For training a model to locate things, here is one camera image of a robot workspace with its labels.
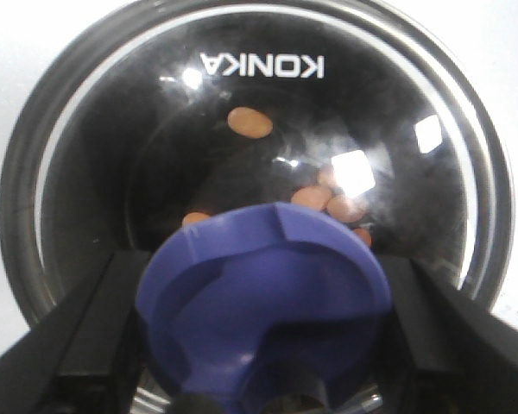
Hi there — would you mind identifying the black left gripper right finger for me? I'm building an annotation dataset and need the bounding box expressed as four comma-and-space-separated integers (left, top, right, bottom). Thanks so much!
377, 255, 518, 413

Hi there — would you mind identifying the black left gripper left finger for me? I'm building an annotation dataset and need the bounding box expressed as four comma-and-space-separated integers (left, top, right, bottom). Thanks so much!
0, 251, 150, 413

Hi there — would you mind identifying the orange ham slices pile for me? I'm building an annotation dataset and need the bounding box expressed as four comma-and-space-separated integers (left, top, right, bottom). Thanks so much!
180, 106, 373, 247

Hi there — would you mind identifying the glass lid with blue knob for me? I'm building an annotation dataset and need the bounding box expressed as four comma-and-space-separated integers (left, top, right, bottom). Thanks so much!
34, 3, 491, 414

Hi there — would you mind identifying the dark blue saucepan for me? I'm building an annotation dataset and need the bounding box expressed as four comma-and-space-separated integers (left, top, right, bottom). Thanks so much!
0, 1, 514, 323

